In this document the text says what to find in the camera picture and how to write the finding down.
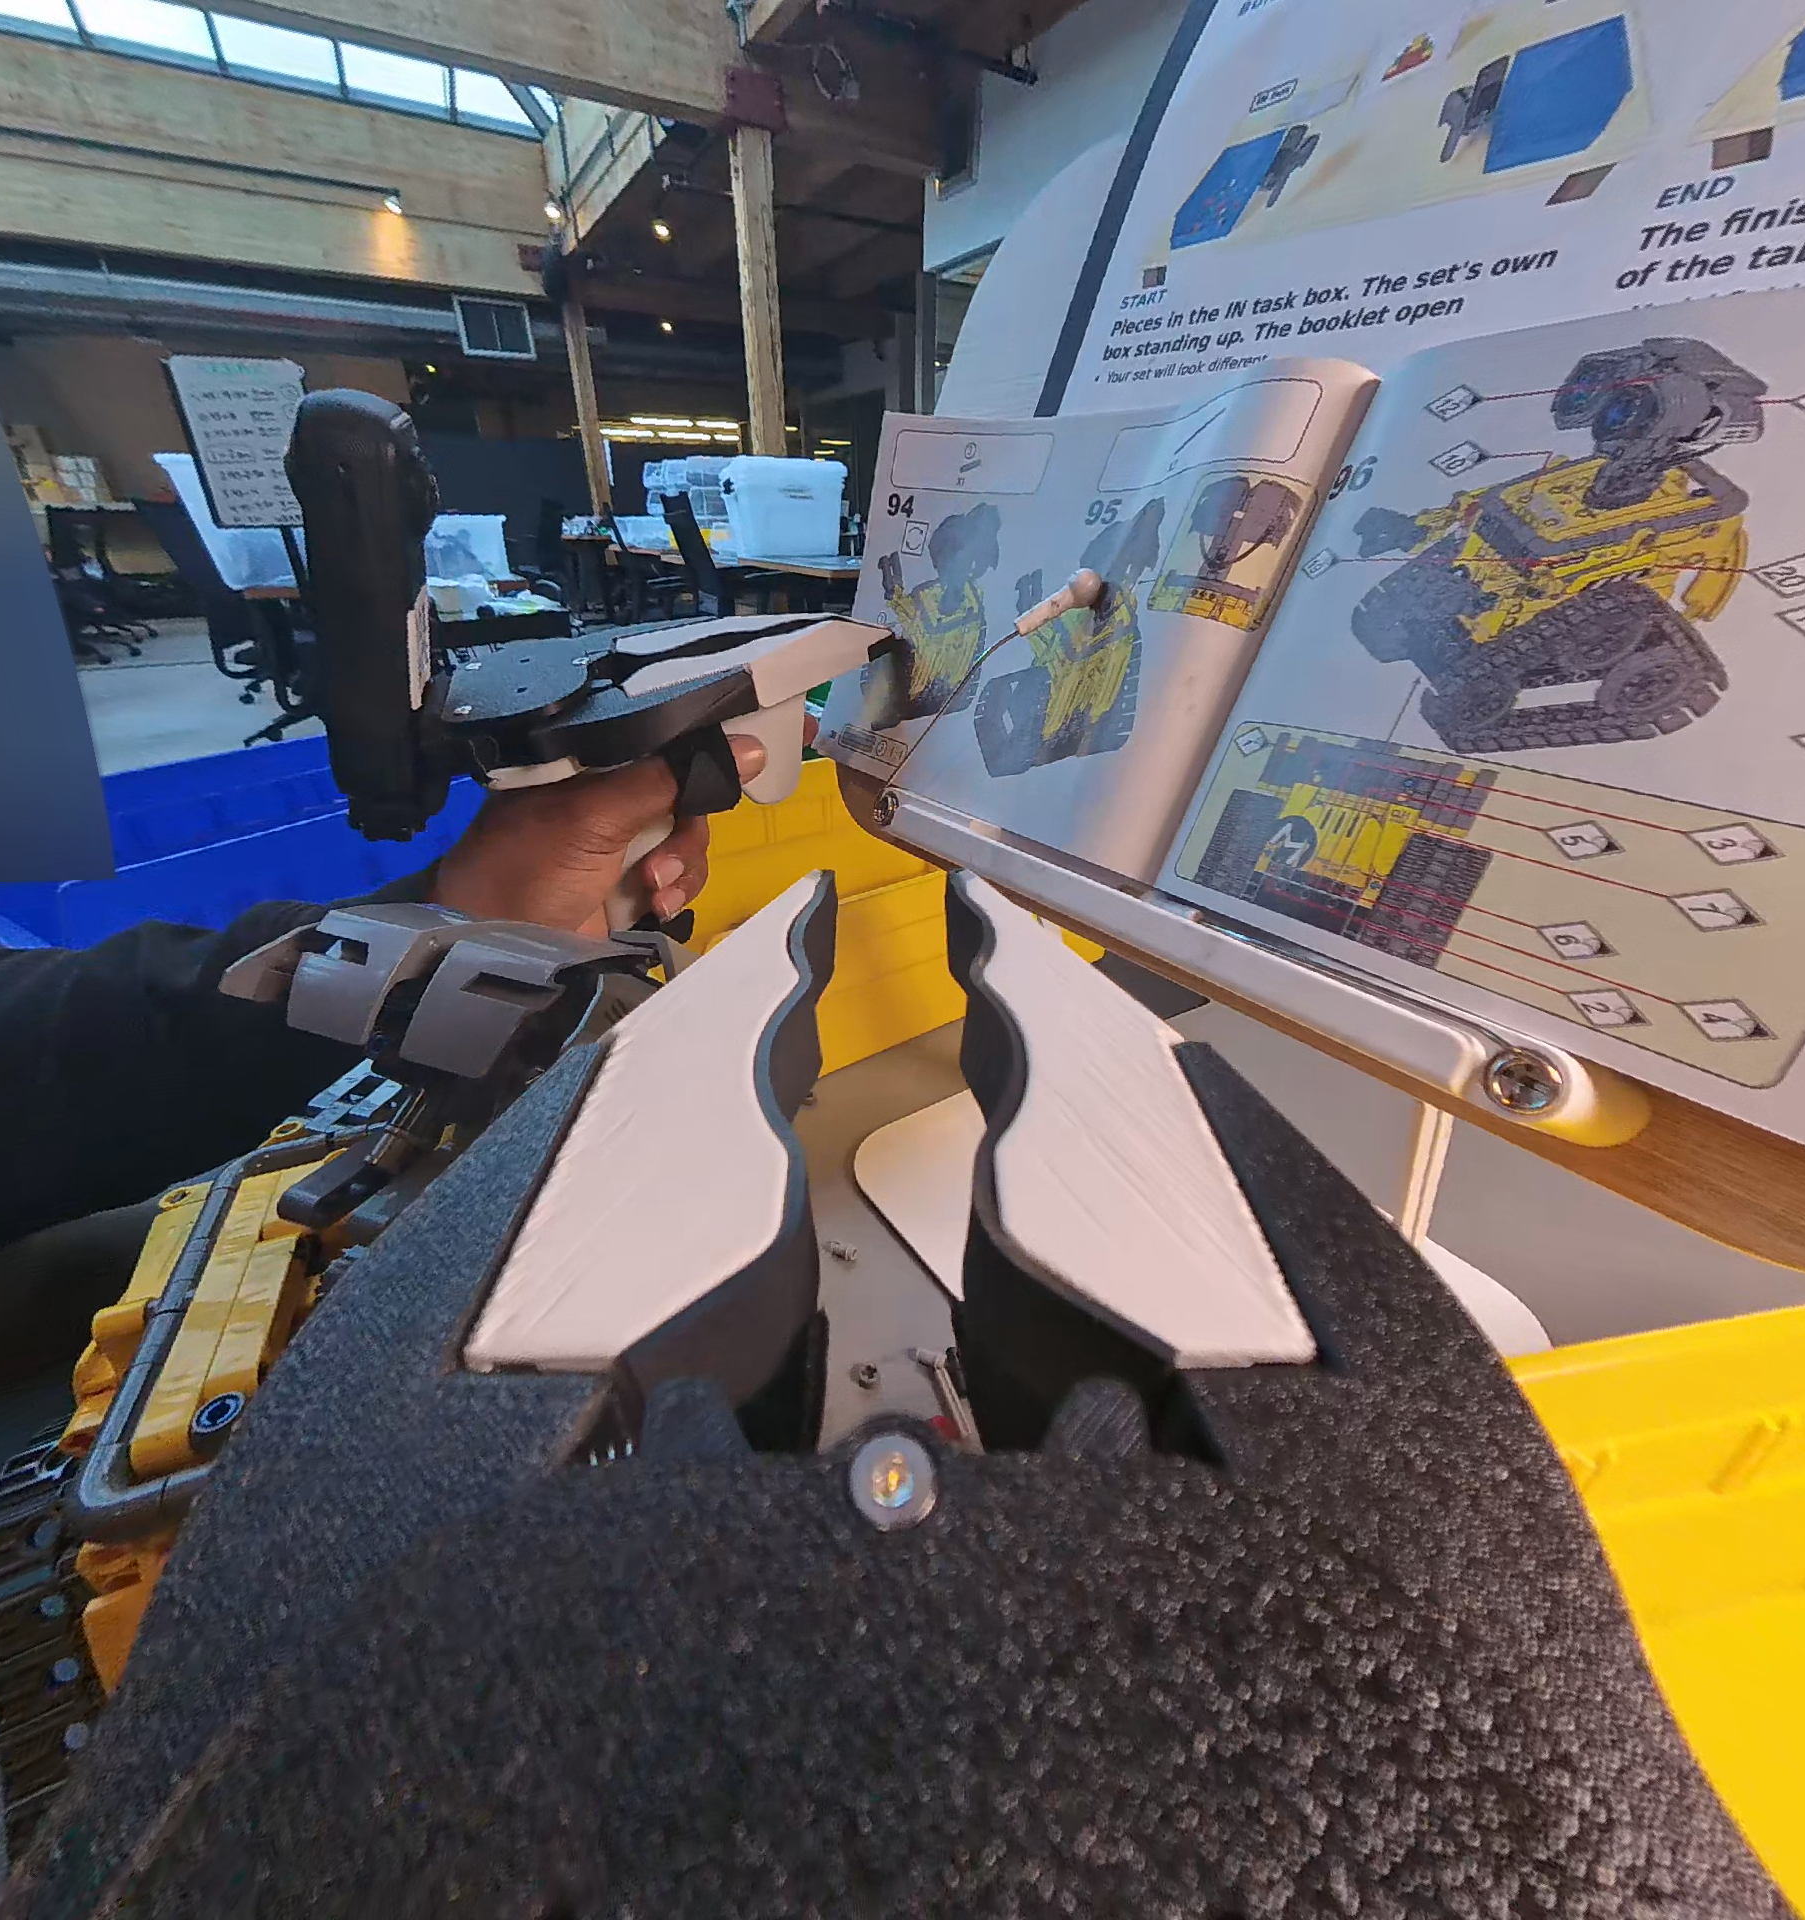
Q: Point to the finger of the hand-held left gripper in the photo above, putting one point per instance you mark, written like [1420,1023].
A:
[813,714]
[754,653]

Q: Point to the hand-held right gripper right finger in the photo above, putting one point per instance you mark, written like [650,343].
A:
[1142,1202]

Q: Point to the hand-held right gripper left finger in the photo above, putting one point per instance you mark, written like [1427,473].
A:
[648,1202]

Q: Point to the yellow grey brick robot model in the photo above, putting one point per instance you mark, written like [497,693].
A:
[243,1291]

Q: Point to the instruction booklet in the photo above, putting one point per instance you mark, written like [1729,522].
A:
[1503,603]

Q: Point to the grey desk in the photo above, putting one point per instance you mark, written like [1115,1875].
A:
[888,1262]

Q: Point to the white task instruction sheet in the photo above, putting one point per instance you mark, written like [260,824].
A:
[1384,181]

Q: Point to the person's left hand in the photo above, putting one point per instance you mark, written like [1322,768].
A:
[557,855]

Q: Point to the dark background table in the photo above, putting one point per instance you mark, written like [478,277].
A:
[754,570]

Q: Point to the black office chair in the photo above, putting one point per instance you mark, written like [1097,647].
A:
[693,557]

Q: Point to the cluttered background table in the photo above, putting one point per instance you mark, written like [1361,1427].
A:
[482,549]

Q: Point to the white storage box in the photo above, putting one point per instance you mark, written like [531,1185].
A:
[782,506]

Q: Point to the yellow plastic bin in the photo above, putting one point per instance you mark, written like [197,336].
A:
[1711,1592]
[874,930]

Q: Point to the whiteboard on stand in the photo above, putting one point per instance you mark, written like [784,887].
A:
[237,435]

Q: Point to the blue plastic bin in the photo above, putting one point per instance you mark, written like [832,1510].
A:
[213,827]

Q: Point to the white book stand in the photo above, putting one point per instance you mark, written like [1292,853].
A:
[1294,976]

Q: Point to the pale curved board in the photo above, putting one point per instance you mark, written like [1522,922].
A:
[993,301]

